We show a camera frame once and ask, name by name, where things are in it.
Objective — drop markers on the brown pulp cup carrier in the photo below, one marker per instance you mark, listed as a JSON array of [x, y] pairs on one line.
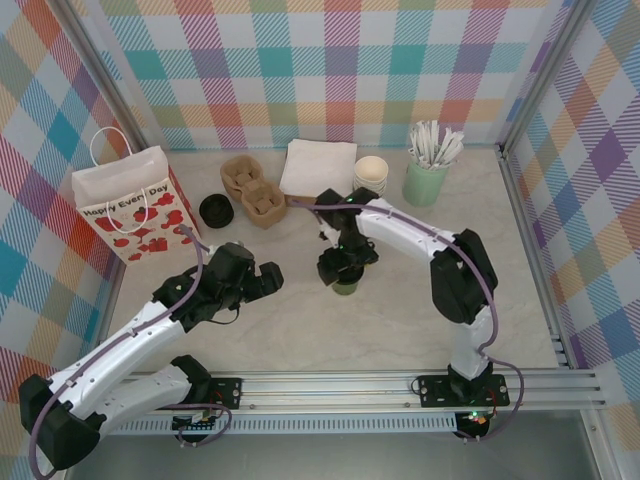
[[252, 192]]

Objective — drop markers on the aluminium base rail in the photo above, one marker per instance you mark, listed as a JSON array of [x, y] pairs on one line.
[[330, 392]]

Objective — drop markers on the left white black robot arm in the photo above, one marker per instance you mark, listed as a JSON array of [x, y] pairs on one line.
[[125, 345]]

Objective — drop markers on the stack of green paper cups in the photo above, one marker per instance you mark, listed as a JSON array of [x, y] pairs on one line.
[[371, 169]]

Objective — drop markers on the aluminium side rail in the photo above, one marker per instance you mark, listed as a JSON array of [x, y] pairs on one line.
[[530, 240], [112, 295]]

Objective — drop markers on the white red printed paper bag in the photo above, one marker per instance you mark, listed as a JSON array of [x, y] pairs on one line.
[[120, 175]]

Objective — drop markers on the stack of white napkins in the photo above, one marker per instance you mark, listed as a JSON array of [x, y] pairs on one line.
[[315, 162]]

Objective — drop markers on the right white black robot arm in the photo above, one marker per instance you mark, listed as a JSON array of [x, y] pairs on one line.
[[400, 225]]

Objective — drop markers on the aluminium frame post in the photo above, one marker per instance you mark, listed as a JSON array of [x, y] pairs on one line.
[[100, 65], [545, 70]]

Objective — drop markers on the paper wrapped straw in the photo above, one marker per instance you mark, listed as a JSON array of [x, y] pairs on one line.
[[433, 137], [444, 147], [452, 149], [416, 142], [457, 155], [424, 142]]

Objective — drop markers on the mint green holder cup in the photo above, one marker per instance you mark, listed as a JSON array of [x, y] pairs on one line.
[[425, 187]]

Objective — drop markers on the stack of black cup lids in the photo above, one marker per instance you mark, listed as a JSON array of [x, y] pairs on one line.
[[216, 212]]

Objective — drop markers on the single green paper cup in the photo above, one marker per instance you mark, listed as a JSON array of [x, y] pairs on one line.
[[347, 290]]

